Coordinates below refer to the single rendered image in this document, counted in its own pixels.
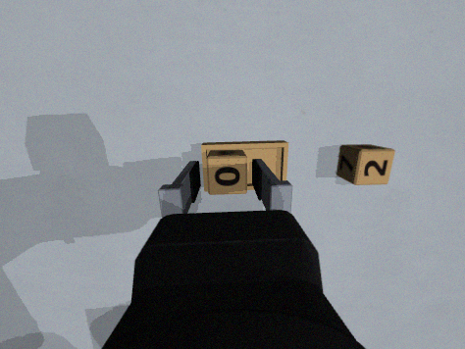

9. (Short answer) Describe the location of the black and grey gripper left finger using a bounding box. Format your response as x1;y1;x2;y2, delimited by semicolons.
158;161;201;218

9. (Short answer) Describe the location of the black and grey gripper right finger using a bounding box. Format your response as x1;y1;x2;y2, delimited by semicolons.
252;159;292;213

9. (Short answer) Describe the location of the tan shallow rectangular tray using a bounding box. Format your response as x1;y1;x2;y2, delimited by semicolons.
201;140;288;191

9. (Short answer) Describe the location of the tan wooden cube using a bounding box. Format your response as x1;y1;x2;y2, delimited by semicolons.
206;150;247;195
336;144;395;185

